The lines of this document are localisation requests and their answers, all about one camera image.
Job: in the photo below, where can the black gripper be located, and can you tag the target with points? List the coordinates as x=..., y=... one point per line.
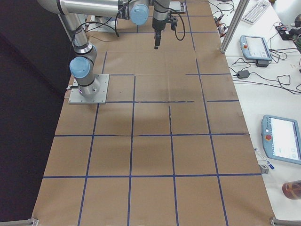
x=157, y=25

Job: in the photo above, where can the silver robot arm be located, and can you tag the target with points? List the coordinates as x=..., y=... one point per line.
x=135, y=10

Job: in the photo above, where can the silver digital kitchen scale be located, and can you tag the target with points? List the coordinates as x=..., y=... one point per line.
x=178, y=6

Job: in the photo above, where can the black power adapter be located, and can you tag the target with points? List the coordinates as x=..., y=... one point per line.
x=243, y=74

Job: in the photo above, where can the blue teach pendant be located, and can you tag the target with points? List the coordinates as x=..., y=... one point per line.
x=281, y=139
x=254, y=48

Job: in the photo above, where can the white keyboard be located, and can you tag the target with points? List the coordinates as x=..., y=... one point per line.
x=256, y=11

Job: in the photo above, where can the black electronics box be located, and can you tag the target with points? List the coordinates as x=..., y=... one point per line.
x=282, y=30

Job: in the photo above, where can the brown glass bottle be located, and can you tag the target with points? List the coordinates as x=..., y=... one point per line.
x=292, y=190

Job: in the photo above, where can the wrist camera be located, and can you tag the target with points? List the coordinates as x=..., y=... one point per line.
x=172, y=20

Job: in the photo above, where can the aluminium frame post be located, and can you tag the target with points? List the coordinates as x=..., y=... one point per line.
x=233, y=25

